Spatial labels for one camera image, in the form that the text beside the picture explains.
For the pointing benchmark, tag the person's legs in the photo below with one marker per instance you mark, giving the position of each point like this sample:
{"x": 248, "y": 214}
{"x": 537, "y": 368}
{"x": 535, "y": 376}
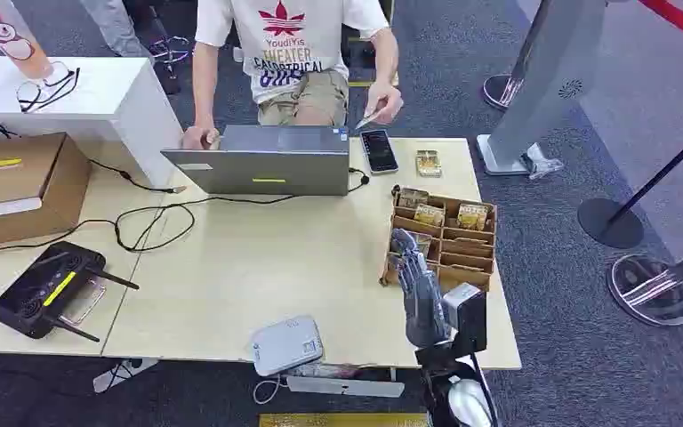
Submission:
{"x": 114, "y": 26}

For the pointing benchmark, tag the gold card pack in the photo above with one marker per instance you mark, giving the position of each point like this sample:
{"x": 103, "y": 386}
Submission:
{"x": 412, "y": 197}
{"x": 473, "y": 216}
{"x": 424, "y": 241}
{"x": 429, "y": 163}
{"x": 430, "y": 215}

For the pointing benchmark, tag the black stanchion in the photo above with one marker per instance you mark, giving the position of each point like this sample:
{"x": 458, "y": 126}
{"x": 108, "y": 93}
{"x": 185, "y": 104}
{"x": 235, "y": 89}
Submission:
{"x": 609, "y": 224}

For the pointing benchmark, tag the person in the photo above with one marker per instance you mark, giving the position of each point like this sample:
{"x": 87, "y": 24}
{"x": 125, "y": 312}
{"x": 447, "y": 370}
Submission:
{"x": 285, "y": 53}

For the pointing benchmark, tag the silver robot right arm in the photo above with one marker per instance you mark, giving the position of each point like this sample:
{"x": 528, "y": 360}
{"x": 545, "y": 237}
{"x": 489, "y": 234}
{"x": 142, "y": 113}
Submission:
{"x": 466, "y": 406}

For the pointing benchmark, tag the orange snowman print cup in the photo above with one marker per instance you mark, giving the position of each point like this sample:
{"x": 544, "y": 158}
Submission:
{"x": 8, "y": 38}

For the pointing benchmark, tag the black chair base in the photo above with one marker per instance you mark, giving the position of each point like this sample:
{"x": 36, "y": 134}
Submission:
{"x": 169, "y": 50}

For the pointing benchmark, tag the grey laptop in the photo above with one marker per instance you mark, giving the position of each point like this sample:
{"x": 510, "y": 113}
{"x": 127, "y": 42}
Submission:
{"x": 271, "y": 165}

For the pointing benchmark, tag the black router with antennas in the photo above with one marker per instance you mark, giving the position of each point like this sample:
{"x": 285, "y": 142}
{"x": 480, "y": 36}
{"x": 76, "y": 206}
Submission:
{"x": 44, "y": 289}

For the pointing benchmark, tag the grey kiosk pillar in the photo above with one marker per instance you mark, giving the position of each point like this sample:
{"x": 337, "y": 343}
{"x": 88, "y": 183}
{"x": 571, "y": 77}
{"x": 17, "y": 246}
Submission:
{"x": 548, "y": 76}

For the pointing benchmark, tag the pale card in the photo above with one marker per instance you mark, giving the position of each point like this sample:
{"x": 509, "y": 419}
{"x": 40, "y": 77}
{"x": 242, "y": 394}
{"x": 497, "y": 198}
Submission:
{"x": 367, "y": 121}

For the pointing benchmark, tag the black smartphone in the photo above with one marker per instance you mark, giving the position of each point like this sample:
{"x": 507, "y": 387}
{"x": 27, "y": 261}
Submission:
{"x": 379, "y": 151}

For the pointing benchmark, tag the brown cardboard box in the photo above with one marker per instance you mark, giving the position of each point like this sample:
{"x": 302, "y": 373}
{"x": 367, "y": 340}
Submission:
{"x": 20, "y": 177}

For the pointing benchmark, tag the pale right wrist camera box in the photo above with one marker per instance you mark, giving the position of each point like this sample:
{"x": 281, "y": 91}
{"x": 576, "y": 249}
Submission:
{"x": 462, "y": 300}

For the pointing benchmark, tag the chrome stanchion base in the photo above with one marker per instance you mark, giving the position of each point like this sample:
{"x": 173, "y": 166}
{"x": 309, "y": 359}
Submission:
{"x": 497, "y": 91}

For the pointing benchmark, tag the white square device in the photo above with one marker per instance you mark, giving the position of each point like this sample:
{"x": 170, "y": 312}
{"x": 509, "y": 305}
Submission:
{"x": 285, "y": 345}

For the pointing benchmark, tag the chrome stanchion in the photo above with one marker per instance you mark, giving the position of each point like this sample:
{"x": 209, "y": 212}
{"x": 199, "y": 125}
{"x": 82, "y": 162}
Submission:
{"x": 651, "y": 292}

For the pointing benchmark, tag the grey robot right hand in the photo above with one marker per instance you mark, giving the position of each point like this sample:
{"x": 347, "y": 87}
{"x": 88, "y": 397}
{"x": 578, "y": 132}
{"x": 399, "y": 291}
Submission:
{"x": 421, "y": 306}

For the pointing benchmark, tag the clear phone case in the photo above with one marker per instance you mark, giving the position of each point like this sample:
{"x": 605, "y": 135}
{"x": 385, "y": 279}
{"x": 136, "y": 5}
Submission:
{"x": 88, "y": 303}

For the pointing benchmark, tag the wooden card box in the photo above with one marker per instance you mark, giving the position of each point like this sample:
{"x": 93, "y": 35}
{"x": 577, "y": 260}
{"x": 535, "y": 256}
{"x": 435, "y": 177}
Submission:
{"x": 465, "y": 266}

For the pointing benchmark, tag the white counter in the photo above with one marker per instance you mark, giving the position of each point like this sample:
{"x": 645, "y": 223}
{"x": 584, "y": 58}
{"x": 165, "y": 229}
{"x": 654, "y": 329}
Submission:
{"x": 100, "y": 94}

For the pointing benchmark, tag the person's right hand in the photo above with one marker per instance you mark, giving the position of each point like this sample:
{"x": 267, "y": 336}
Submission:
{"x": 199, "y": 137}

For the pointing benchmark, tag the black-rimmed glasses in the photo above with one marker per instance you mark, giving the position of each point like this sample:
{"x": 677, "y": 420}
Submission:
{"x": 44, "y": 91}

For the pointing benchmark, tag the person's left hand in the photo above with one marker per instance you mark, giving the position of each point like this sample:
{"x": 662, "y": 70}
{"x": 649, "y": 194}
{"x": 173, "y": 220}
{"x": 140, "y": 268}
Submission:
{"x": 387, "y": 101}

